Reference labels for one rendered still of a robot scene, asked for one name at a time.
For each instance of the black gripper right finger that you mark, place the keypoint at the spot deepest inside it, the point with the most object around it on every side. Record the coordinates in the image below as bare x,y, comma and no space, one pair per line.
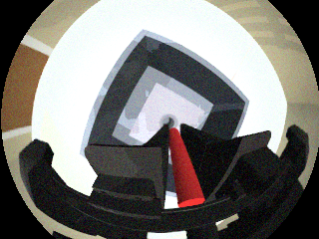
213,158

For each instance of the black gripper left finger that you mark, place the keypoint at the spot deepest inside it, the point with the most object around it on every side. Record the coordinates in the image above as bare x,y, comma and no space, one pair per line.
149,161

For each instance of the white flat plate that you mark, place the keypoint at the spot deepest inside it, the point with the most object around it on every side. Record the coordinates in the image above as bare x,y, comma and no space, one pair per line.
162,104

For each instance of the red peg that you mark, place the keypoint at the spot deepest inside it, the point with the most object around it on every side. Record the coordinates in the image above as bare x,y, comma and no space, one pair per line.
188,191

